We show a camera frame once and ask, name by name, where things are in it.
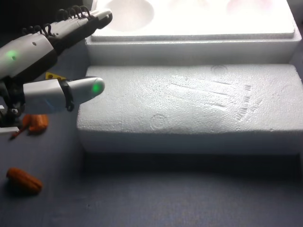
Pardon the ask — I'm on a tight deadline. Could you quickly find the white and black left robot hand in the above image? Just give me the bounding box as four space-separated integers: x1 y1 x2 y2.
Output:
0 6 113 114

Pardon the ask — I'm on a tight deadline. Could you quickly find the white styrofoam block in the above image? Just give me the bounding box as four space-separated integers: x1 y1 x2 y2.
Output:
77 63 303 156

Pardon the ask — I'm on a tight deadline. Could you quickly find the white styrofoam tray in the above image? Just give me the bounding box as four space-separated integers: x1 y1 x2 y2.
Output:
85 0 303 66

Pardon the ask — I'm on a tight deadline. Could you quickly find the yellow toy cheese wedge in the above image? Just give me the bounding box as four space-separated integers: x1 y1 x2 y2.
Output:
45 71 66 81

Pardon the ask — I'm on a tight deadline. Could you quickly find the orange toy chicken drumstick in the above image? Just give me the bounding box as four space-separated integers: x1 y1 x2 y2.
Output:
22 113 49 136

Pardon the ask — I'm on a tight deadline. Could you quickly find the orange toy bread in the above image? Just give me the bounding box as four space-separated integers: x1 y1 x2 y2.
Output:
6 167 44 196

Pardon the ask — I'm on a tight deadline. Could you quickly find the grey table cloth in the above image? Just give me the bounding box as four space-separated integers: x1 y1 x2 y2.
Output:
0 30 303 227

